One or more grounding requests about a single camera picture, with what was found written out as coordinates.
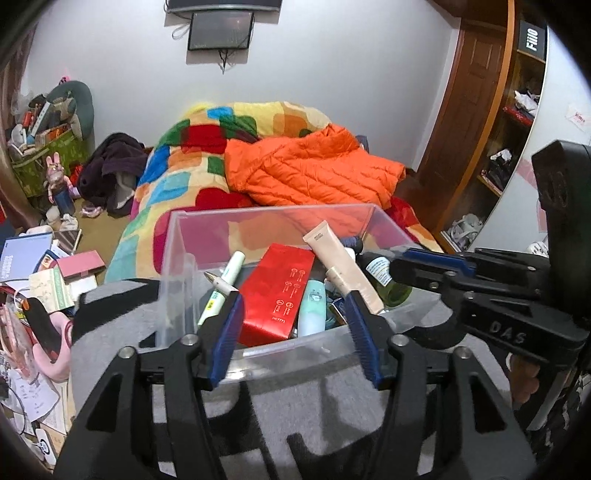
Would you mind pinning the dark blue spool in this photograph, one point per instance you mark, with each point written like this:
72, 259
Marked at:
354, 242

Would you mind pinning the orange down jacket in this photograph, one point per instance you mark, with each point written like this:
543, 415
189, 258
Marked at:
314, 170

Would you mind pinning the dark clothes pile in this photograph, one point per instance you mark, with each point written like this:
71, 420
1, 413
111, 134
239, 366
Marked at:
108, 170

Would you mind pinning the clear plastic box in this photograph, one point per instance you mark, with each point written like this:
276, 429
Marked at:
194, 249

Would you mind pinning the person's right hand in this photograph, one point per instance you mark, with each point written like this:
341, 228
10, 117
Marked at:
524, 381

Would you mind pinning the pink book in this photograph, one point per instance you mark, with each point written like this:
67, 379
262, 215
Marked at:
82, 264

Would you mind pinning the pink plastic object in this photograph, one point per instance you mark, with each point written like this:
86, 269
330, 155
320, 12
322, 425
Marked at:
55, 367

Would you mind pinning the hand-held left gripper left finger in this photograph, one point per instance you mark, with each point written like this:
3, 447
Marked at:
226, 341

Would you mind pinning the pale green tube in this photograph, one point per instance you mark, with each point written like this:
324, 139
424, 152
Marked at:
221, 288

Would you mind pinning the beige cosmetic tube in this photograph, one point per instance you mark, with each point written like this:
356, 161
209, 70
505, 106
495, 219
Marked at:
339, 263

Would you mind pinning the grey striped mat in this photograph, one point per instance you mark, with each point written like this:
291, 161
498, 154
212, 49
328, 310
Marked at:
115, 314

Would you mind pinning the small wall screen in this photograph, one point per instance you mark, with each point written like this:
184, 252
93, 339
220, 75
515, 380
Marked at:
221, 30

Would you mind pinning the grey neck pillow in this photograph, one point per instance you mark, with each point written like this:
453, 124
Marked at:
83, 104

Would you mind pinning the blue bottle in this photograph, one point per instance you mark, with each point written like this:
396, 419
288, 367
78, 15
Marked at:
64, 202

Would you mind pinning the green storage basket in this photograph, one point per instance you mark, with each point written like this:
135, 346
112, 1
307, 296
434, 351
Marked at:
44, 170

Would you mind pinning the pale green booklet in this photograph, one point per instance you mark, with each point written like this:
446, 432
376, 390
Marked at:
51, 288

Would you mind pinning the white papers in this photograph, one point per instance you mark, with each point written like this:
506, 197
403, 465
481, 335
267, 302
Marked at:
32, 392

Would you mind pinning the wooden shelf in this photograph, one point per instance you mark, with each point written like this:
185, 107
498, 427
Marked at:
517, 129

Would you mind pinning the white shoes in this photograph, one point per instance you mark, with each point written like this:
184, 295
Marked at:
464, 230

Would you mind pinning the small blue box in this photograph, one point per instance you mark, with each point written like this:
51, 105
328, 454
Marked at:
339, 311

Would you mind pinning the pink rabbit toy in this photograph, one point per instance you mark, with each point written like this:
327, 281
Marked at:
57, 170

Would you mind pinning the white panel with pink print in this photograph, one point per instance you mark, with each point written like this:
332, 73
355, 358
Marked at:
554, 106

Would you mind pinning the wall monitor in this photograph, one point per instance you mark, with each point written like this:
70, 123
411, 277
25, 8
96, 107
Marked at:
226, 4

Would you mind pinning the black sign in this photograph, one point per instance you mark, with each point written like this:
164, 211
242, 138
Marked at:
533, 39

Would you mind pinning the colourful patchwork blanket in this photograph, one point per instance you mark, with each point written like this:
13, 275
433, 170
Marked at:
184, 152

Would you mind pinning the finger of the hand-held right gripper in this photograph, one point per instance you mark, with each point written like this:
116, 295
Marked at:
425, 277
438, 258

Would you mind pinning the black orange tool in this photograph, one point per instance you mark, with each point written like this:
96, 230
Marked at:
44, 327

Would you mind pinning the green glass bottle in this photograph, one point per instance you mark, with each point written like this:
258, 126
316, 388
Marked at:
383, 281

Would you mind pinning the red packet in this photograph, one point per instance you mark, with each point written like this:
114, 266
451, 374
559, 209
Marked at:
277, 290

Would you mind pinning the wooden door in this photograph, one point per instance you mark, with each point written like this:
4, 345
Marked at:
461, 120

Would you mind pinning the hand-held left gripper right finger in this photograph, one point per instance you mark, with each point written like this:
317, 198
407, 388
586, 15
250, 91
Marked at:
364, 341

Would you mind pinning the teal bottle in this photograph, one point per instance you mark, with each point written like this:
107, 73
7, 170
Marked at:
313, 309

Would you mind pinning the blue book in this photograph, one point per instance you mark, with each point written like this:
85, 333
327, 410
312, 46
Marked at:
23, 261

